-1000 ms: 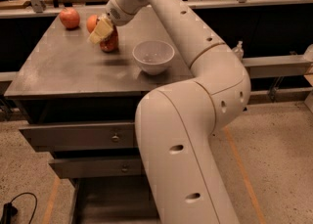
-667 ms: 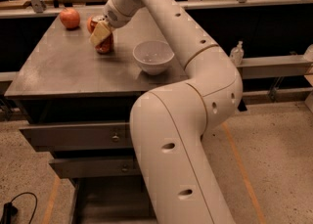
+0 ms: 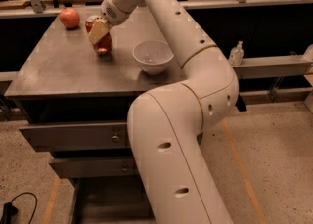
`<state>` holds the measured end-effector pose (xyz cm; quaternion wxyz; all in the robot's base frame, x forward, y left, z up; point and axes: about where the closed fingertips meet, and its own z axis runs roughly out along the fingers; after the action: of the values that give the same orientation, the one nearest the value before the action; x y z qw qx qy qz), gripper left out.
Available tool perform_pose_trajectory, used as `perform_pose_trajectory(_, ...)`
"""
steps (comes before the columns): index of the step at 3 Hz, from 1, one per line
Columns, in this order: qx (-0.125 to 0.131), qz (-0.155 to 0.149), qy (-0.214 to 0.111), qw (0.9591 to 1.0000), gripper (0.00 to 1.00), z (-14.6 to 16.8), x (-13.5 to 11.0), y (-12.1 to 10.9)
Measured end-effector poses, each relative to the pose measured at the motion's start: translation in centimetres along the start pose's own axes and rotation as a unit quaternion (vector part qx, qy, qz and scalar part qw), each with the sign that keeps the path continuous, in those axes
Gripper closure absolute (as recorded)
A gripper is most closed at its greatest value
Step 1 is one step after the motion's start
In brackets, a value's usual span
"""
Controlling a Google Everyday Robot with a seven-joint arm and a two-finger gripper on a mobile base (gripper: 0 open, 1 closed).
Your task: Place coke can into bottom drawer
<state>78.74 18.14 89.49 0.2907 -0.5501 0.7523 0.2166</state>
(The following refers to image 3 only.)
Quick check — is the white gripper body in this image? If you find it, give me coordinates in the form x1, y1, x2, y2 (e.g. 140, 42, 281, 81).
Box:
101, 0, 134, 26

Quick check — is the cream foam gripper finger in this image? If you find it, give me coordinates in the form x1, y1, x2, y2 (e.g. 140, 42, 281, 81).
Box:
88, 19, 111, 45

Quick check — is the red coke can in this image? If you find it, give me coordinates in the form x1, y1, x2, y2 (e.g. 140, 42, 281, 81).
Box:
85, 15, 112, 55

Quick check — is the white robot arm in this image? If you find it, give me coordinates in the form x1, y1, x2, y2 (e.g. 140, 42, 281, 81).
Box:
89, 0, 239, 224

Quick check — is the grey drawer cabinet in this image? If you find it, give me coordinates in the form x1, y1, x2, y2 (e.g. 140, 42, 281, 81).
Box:
4, 6, 212, 224

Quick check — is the grey top drawer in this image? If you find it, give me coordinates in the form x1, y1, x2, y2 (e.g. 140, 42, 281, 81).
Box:
20, 122, 129, 152

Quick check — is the grey middle drawer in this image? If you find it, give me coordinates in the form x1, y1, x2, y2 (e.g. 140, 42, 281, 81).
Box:
50, 156, 137, 179

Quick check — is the grey open bottom drawer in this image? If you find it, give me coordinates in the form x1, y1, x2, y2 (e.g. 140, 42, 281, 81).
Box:
68, 175, 156, 224

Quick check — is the red apple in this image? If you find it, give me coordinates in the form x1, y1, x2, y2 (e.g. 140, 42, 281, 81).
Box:
59, 8, 80, 29

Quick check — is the white bowl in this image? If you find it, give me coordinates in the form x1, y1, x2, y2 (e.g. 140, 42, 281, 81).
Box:
133, 40, 174, 75

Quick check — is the clear sanitizer pump bottle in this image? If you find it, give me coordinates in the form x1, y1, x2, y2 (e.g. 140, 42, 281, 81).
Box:
228, 41, 244, 66

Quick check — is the grey metal rail shelf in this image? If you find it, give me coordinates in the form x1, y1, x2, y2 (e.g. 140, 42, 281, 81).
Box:
233, 55, 312, 79

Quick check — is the black cable with plug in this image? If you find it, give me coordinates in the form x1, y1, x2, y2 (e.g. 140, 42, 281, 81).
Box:
0, 192, 39, 224

